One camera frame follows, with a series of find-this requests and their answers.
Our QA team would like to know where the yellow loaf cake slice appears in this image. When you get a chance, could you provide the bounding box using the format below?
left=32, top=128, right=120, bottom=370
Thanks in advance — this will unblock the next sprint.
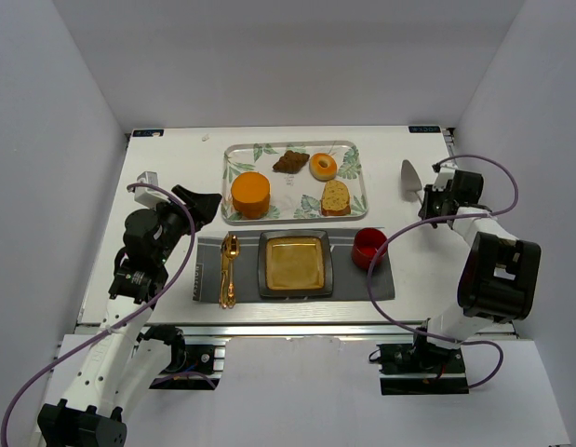
left=321, top=180, right=351, bottom=216

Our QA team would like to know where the brown chocolate bread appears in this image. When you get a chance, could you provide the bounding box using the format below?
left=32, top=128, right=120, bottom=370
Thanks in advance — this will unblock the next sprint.
left=273, top=150, right=310, bottom=174

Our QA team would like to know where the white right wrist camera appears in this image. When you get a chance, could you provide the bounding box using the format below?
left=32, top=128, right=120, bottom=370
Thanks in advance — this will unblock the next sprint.
left=431, top=161, right=457, bottom=192

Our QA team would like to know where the blue table label left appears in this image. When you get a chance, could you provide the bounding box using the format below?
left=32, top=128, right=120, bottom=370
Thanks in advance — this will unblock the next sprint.
left=131, top=129, right=164, bottom=138

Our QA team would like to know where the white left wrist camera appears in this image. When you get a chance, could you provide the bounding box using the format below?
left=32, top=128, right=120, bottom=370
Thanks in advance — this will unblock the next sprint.
left=127, top=171, right=167, bottom=209

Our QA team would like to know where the blue table label right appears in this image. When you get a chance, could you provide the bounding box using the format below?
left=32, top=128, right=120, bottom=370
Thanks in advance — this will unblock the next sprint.
left=408, top=126, right=442, bottom=133

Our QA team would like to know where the silver cake server wooden handle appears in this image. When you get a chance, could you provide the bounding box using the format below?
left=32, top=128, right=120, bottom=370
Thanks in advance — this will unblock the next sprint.
left=400, top=159, right=423, bottom=204

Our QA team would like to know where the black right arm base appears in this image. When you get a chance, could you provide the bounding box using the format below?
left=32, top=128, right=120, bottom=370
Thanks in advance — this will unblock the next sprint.
left=368, top=344, right=469, bottom=396

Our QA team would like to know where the aluminium table frame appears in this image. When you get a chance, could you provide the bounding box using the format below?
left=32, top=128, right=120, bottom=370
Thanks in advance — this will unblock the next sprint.
left=59, top=128, right=521, bottom=387

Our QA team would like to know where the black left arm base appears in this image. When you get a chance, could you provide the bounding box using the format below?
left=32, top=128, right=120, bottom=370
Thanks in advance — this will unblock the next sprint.
left=137, top=325, right=221, bottom=390

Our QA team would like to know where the round orange cake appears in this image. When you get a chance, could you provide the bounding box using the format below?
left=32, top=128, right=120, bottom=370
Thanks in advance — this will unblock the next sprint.
left=231, top=171, right=271, bottom=219

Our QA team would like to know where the black square plate gold centre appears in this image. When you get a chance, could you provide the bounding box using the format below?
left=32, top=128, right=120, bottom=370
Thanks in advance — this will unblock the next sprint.
left=258, top=229, right=334, bottom=299

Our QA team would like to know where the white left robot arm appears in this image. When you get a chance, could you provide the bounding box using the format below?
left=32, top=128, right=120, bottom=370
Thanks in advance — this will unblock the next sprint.
left=37, top=183, right=222, bottom=446

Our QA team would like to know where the grey striped placemat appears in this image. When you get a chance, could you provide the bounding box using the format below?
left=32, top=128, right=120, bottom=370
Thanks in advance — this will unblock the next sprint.
left=193, top=228, right=395, bottom=304

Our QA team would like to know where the red cup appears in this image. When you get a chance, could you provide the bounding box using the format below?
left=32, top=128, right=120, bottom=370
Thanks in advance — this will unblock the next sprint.
left=351, top=227, right=387, bottom=271

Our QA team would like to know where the leaf-patterned serving tray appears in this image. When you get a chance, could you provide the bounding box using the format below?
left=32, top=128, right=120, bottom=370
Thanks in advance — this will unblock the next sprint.
left=221, top=141, right=368, bottom=224

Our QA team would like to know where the blue table label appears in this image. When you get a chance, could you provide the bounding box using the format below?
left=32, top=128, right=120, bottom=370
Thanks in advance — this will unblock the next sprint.
left=408, top=126, right=442, bottom=133
left=131, top=129, right=164, bottom=138

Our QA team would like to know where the gold fork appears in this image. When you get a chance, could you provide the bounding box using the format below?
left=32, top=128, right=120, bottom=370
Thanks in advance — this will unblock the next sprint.
left=219, top=236, right=228, bottom=309

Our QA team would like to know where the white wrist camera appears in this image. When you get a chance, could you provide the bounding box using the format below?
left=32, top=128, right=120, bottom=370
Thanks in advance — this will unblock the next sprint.
left=431, top=161, right=457, bottom=192
left=127, top=171, right=167, bottom=209

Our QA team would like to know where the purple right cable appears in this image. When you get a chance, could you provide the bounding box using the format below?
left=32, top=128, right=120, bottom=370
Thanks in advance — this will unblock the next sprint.
left=366, top=154, right=520, bottom=390

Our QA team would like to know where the glazed donut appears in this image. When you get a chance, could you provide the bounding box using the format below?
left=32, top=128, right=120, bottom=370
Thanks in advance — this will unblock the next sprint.
left=309, top=153, right=338, bottom=182

